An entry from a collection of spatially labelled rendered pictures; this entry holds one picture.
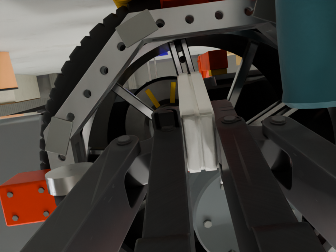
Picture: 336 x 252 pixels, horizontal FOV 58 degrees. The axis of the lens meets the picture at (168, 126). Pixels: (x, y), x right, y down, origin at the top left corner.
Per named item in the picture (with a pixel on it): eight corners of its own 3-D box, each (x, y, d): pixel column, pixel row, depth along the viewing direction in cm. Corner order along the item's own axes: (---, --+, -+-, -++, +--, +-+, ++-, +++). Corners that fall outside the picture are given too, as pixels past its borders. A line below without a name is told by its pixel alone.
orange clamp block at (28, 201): (66, 165, 56) (17, 172, 56) (51, 180, 48) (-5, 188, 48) (73, 201, 57) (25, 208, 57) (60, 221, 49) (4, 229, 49)
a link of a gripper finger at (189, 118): (203, 173, 14) (188, 174, 14) (193, 115, 21) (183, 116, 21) (197, 114, 13) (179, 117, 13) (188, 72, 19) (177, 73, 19)
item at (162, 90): (114, 94, 105) (141, 178, 110) (111, 95, 97) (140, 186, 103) (203, 68, 105) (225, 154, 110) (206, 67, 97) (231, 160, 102)
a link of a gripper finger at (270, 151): (220, 146, 12) (299, 137, 12) (207, 101, 16) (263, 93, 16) (223, 178, 12) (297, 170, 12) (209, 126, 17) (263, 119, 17)
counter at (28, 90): (14, 78, 1151) (19, 101, 1166) (-20, 78, 899) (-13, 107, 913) (36, 75, 1159) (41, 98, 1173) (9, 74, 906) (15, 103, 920)
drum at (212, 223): (171, 133, 54) (181, 206, 57) (180, 168, 33) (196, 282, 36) (249, 122, 55) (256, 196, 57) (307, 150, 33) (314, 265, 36)
